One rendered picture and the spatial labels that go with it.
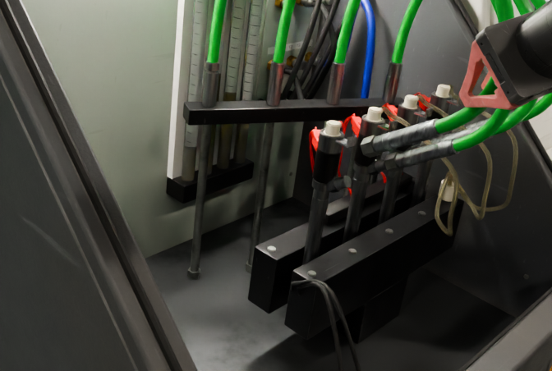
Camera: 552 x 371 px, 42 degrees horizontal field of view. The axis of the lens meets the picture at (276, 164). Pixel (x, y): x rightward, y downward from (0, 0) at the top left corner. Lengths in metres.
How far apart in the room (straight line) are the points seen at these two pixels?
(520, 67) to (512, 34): 0.03
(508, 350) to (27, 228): 0.53
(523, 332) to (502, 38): 0.40
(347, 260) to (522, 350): 0.22
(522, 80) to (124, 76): 0.52
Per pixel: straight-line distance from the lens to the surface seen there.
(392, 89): 1.04
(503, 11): 0.67
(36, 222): 0.62
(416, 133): 0.73
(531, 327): 0.92
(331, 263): 0.87
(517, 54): 0.62
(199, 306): 1.02
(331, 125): 0.80
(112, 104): 0.95
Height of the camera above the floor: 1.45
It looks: 26 degrees down
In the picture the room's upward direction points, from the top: 8 degrees clockwise
